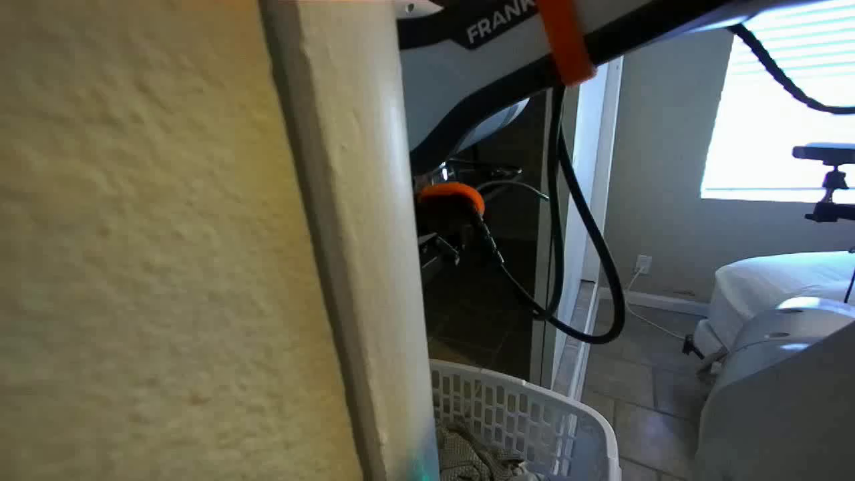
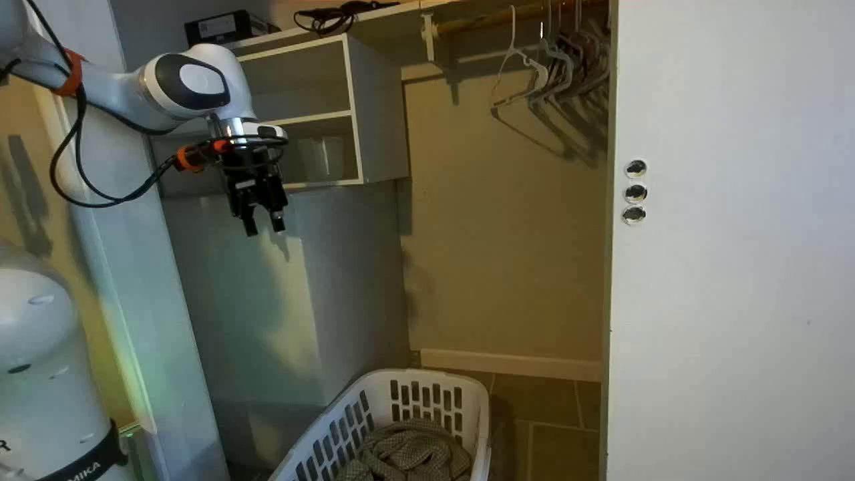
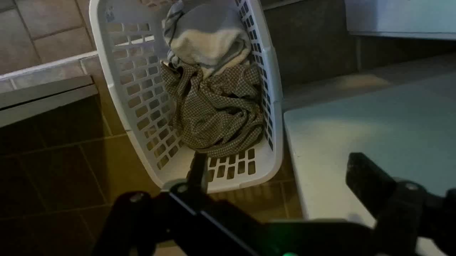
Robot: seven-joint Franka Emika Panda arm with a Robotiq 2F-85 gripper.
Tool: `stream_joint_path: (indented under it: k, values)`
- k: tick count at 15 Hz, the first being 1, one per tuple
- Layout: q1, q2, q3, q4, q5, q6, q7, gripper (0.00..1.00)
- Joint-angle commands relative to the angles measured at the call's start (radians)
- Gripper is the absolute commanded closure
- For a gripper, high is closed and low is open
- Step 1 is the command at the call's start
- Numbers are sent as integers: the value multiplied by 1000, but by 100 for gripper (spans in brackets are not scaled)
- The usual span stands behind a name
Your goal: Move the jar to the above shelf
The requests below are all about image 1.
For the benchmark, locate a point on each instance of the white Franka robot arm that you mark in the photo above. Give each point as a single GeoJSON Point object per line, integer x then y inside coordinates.
{"type": "Point", "coordinates": [498, 63]}

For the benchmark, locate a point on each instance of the white baseboard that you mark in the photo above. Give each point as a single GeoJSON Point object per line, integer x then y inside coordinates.
{"type": "Point", "coordinates": [659, 301]}

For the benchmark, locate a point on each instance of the white door frame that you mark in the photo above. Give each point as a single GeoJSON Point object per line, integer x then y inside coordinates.
{"type": "Point", "coordinates": [590, 162]}

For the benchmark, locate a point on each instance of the window with white blinds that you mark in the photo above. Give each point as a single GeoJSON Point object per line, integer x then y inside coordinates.
{"type": "Point", "coordinates": [776, 107]}

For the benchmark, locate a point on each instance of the grey clothes pile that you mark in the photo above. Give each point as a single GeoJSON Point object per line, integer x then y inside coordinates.
{"type": "Point", "coordinates": [462, 454]}

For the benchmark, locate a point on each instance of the black camera on stand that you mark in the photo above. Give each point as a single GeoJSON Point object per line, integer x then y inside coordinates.
{"type": "Point", "coordinates": [831, 182]}

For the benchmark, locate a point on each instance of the white wall outlet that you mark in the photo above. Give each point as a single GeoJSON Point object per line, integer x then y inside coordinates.
{"type": "Point", "coordinates": [641, 266]}

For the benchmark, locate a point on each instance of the white rounded fixture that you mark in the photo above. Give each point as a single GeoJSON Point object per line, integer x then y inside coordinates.
{"type": "Point", "coordinates": [776, 282]}

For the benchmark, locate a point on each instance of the white plastic laundry basket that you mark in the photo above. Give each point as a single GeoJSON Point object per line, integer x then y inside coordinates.
{"type": "Point", "coordinates": [509, 414]}

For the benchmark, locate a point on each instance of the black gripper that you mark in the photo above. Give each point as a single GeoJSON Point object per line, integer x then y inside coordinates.
{"type": "Point", "coordinates": [443, 233]}

